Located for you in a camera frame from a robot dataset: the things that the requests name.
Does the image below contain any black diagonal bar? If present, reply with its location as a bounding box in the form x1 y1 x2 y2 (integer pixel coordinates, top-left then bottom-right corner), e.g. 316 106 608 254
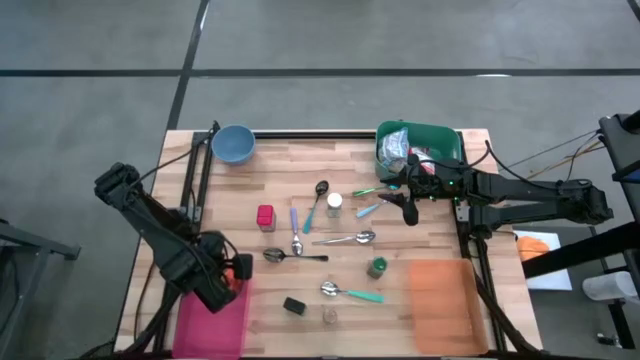
522 222 640 279

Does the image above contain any light blue bowl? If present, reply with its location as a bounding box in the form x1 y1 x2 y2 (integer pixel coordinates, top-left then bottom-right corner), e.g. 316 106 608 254
210 123 257 166

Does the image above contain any black-bowl blue-handled spoon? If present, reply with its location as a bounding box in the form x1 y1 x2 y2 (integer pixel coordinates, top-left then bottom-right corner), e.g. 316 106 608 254
301 179 330 235

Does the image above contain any green plastic bin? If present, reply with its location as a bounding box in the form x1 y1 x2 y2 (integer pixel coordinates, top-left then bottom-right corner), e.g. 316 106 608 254
374 119 462 184

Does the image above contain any green-handled metal spoon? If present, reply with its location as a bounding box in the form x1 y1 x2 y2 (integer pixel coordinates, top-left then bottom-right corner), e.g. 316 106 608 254
351 184 401 198

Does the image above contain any white plastic container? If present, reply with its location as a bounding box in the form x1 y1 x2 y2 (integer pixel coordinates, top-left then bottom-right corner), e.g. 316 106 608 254
582 271 640 302

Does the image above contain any red-lid spice jar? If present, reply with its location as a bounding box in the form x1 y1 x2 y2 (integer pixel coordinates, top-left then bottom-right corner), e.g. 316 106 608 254
256 203 277 233

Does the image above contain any grey metal side table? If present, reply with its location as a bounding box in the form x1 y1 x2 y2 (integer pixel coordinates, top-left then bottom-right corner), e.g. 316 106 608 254
0 218 81 360

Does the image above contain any white paper sheet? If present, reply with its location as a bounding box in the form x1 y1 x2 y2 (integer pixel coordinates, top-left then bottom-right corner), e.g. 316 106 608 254
513 229 574 292

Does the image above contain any silver and yellow snack bag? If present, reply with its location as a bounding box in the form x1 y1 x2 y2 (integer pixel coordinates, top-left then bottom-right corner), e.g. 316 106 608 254
378 127 410 174

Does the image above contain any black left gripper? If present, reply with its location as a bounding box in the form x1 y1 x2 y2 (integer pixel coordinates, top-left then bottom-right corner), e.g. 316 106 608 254
199 230 254 281

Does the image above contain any orange plastic tray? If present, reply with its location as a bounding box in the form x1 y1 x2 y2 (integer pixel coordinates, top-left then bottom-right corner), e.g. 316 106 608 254
407 258 489 355

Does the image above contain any all-black metal spoon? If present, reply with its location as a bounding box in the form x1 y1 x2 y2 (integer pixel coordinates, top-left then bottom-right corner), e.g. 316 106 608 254
262 247 330 264

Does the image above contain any black small block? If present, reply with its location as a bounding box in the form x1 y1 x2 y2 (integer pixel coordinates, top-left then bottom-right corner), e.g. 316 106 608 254
282 297 307 317

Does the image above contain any plain silver spoon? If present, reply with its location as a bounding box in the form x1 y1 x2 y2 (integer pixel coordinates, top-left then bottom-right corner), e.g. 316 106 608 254
311 229 377 247

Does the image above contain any orange lump on paper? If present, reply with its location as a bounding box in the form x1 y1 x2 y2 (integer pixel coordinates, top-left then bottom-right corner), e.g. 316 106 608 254
516 235 550 263

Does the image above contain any white-lid glass spice jar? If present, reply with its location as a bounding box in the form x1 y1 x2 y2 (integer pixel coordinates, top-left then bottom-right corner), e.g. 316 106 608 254
326 192 344 219

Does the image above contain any purple-handled metal spoon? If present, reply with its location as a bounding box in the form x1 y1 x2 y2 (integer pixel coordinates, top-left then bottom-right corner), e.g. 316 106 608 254
290 207 306 258

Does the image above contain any black aluminium table frame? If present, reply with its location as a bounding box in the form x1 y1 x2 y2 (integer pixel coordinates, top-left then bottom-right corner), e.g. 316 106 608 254
115 119 549 360

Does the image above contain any green-lid oregano spice jar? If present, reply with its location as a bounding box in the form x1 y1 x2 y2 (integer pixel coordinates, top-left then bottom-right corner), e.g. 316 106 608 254
367 256 389 280

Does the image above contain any black equipment cart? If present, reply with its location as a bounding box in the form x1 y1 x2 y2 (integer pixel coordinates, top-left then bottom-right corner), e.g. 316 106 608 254
598 109 640 221

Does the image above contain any pink plastic tray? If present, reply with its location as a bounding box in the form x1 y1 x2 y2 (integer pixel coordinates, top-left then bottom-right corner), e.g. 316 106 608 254
172 277 251 360

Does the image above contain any teal-handled metal spoon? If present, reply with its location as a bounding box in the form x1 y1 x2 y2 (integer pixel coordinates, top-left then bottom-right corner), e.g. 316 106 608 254
320 281 386 304

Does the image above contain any yellow floor cable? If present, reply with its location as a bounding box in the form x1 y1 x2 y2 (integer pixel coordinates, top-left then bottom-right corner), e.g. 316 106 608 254
499 128 604 187

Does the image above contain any light-blue-handled metal spoon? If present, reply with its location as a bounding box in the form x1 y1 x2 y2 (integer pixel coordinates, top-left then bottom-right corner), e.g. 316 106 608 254
355 198 392 219

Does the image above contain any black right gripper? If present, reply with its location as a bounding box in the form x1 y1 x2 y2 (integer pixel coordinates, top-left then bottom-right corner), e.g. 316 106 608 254
383 153 455 227

